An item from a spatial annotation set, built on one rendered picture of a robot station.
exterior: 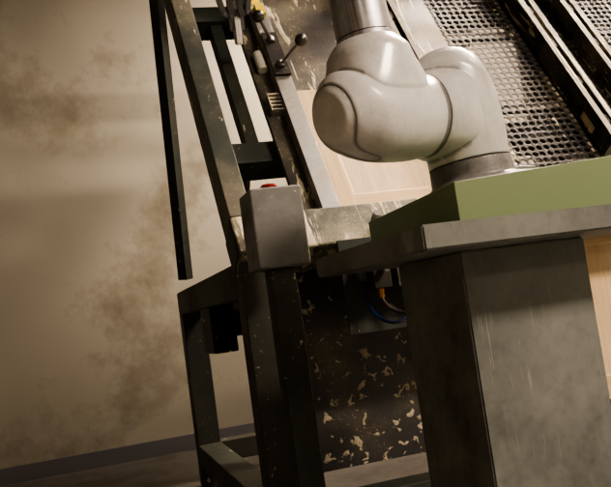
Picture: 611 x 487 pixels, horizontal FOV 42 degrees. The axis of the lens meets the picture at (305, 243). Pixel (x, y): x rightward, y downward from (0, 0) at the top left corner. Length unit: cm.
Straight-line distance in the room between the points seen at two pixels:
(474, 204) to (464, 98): 24
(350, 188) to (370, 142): 86
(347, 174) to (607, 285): 93
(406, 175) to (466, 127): 83
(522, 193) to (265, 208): 64
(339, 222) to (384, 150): 72
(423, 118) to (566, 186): 26
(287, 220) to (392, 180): 55
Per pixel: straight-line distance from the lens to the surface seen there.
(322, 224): 203
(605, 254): 266
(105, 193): 441
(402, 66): 137
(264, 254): 175
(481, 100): 149
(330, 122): 133
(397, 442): 234
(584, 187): 142
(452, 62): 150
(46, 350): 433
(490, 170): 146
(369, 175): 223
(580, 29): 300
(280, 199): 177
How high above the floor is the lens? 65
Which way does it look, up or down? 5 degrees up
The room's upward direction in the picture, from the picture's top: 8 degrees counter-clockwise
